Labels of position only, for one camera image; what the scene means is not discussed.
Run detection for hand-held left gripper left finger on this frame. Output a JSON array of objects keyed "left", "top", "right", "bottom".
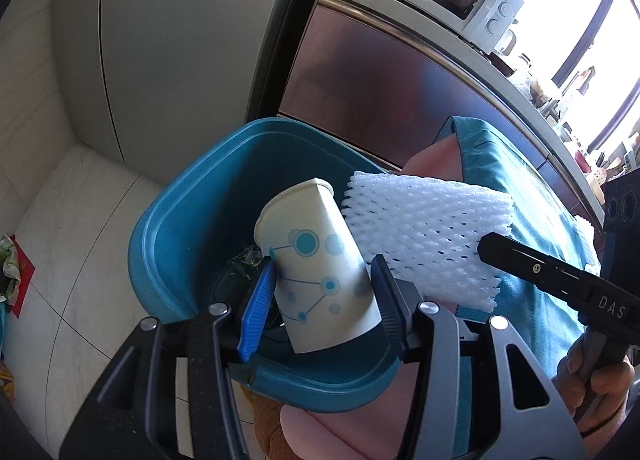
[{"left": 59, "top": 256, "right": 278, "bottom": 460}]

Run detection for teal plastic trash bin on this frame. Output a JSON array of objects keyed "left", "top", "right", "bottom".
[{"left": 127, "top": 117, "right": 401, "bottom": 415}]

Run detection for person's right hand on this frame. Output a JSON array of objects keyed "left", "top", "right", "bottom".
[{"left": 554, "top": 335, "right": 635, "bottom": 437}]

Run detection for teal tablecloth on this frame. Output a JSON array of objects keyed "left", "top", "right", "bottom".
[{"left": 432, "top": 115, "right": 601, "bottom": 460}]

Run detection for red floor mat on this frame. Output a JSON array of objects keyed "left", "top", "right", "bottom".
[{"left": 6, "top": 234, "right": 37, "bottom": 319}]

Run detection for white foam fruit net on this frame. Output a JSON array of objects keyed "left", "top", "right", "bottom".
[
  {"left": 342, "top": 170, "right": 515, "bottom": 312},
  {"left": 572, "top": 215, "right": 602, "bottom": 276}
]

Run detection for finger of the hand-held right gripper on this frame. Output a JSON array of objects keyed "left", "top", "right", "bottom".
[{"left": 477, "top": 233, "right": 593, "bottom": 303}]

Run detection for white paper cup blue dots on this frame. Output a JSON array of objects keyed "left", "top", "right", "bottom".
[{"left": 253, "top": 178, "right": 382, "bottom": 355}]

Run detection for row of kitchen items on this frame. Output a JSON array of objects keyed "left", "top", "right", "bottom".
[{"left": 517, "top": 53, "right": 640, "bottom": 191}]

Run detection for grey refrigerator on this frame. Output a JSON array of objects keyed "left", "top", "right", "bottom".
[{"left": 52, "top": 0, "right": 331, "bottom": 176}]

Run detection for brown metallic cabinet front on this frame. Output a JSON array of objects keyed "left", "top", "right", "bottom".
[{"left": 277, "top": 0, "right": 601, "bottom": 221}]

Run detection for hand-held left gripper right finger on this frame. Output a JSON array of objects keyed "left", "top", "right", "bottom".
[{"left": 367, "top": 254, "right": 588, "bottom": 460}]

